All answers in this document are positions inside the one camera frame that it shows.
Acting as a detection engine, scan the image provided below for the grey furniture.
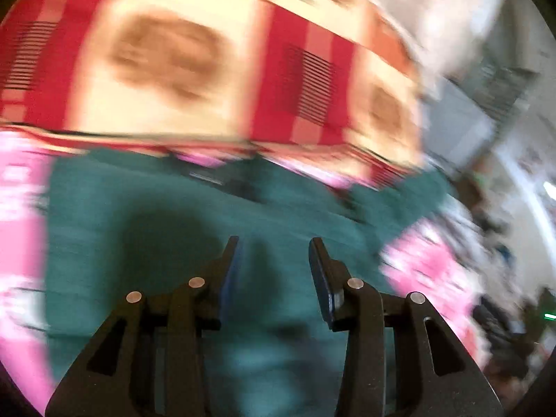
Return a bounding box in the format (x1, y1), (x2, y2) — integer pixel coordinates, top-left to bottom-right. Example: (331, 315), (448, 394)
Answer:
(423, 65), (539, 179)

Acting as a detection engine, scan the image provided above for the pink printed blanket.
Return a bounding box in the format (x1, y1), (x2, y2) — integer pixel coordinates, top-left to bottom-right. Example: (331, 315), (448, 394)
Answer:
(0, 130), (487, 415)

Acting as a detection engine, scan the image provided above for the red cream checkered blanket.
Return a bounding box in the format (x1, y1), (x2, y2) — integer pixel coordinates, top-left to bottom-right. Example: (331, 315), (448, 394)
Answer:
(0, 0), (428, 189)

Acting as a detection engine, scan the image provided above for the green garment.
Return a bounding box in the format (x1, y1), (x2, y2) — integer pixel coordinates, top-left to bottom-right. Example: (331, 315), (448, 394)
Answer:
(43, 148), (457, 417)

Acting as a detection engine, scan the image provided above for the white cloth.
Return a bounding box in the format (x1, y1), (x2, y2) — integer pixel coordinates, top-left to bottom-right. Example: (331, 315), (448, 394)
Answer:
(339, 0), (509, 79)

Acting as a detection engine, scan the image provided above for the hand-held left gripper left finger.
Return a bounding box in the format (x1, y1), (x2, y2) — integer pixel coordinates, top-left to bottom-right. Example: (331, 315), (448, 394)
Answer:
(44, 235), (240, 417)

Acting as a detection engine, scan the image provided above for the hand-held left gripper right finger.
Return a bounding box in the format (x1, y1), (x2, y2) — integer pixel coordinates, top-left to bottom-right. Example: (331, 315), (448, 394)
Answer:
(308, 237), (505, 417)

